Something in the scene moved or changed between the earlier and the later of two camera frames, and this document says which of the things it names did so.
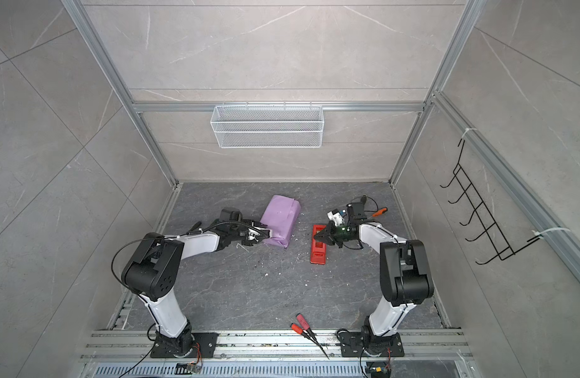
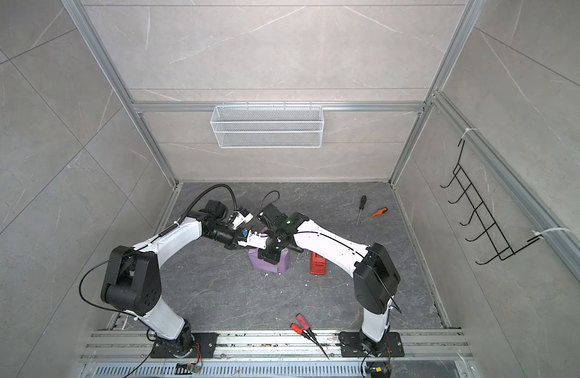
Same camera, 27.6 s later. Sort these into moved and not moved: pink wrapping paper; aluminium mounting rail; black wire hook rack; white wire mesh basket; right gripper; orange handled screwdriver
Moved: pink wrapping paper; right gripper
Not moved: white wire mesh basket; aluminium mounting rail; black wire hook rack; orange handled screwdriver
